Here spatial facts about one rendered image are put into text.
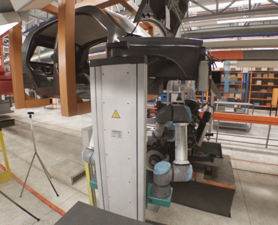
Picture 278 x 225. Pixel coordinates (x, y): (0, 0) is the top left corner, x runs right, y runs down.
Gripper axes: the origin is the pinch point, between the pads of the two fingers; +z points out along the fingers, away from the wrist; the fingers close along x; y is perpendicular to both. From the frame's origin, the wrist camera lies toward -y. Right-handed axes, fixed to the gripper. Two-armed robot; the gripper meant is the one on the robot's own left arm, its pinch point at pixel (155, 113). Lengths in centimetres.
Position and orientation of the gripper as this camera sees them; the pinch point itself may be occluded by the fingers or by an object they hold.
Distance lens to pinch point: 173.1
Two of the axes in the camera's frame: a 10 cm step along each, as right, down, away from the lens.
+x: 0.4, 9.9, -1.0
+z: 9.2, 0.1, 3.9
